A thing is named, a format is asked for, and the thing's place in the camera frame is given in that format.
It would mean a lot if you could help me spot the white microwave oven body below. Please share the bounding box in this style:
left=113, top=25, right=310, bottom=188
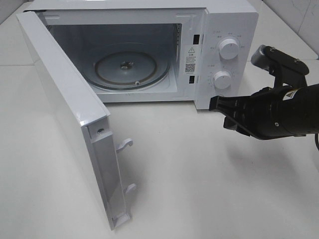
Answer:
left=26, top=0, right=258, bottom=110

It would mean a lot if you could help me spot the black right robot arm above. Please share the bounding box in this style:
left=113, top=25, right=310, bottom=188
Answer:
left=209, top=45, right=319, bottom=140

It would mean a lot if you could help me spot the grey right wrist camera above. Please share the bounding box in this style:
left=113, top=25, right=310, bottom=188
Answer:
left=251, top=45, right=272, bottom=72

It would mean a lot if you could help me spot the lower white control knob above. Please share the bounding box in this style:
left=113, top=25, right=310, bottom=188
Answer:
left=213, top=71, right=231, bottom=90

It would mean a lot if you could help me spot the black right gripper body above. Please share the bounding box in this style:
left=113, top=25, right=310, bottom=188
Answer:
left=226, top=49, right=309, bottom=139

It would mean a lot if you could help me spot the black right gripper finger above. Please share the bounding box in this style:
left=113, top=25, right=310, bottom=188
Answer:
left=223, top=117, right=250, bottom=136
left=209, top=97, right=241, bottom=116

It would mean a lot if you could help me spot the white control knob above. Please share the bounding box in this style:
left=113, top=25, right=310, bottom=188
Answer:
left=217, top=36, right=239, bottom=60
left=213, top=71, right=231, bottom=90

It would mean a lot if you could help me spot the white microwave door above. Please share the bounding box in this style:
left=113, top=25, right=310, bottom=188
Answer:
left=17, top=11, right=136, bottom=230

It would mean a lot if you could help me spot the glass microwave turntable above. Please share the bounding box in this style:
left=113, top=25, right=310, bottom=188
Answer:
left=83, top=43, right=170, bottom=91

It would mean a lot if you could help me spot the upper white control knob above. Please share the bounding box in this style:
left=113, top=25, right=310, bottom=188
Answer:
left=217, top=36, right=239, bottom=60

